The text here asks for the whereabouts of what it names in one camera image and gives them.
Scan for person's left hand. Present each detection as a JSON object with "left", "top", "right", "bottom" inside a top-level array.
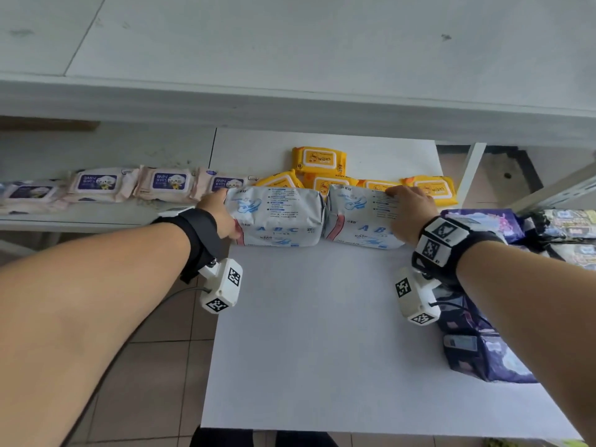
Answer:
[{"left": 195, "top": 188, "right": 244, "bottom": 242}]

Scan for person's right hand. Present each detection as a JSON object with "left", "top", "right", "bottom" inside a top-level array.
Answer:
[{"left": 385, "top": 184, "right": 441, "bottom": 248}]

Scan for white ABC pack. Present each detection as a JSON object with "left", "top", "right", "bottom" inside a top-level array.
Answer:
[
  {"left": 323, "top": 183, "right": 406, "bottom": 251},
  {"left": 225, "top": 186, "right": 327, "bottom": 248}
]

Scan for black gold packs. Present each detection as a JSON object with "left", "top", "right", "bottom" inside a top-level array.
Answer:
[{"left": 530, "top": 208, "right": 596, "bottom": 243}]

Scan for white metal shelf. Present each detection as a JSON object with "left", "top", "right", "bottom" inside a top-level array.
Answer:
[{"left": 0, "top": 0, "right": 596, "bottom": 238}]

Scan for person's left forearm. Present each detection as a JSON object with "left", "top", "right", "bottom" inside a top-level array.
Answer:
[{"left": 0, "top": 222, "right": 192, "bottom": 447}]

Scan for person's right forearm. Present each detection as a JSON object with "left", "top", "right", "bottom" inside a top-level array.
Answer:
[{"left": 456, "top": 240, "right": 596, "bottom": 443}]

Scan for person's black trousers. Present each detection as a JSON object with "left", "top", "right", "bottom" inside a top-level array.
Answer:
[{"left": 188, "top": 427, "right": 338, "bottom": 447}]

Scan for brown cardboard sheet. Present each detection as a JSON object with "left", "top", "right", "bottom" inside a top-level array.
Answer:
[{"left": 0, "top": 115, "right": 101, "bottom": 132}]

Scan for black wrist strap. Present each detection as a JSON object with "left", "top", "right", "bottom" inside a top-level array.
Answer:
[
  {"left": 411, "top": 216, "right": 506, "bottom": 294},
  {"left": 151, "top": 207, "right": 225, "bottom": 284}
]

